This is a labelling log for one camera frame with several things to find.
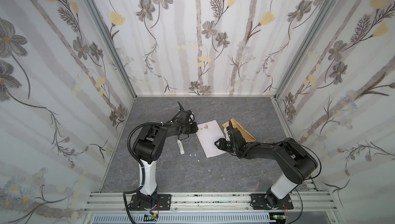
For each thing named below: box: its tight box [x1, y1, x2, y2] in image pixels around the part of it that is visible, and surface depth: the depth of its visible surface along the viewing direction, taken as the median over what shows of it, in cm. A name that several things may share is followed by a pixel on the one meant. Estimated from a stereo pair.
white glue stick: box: [176, 138, 186, 155], surface depth 94 cm
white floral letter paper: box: [195, 119, 228, 159], surface depth 100 cm
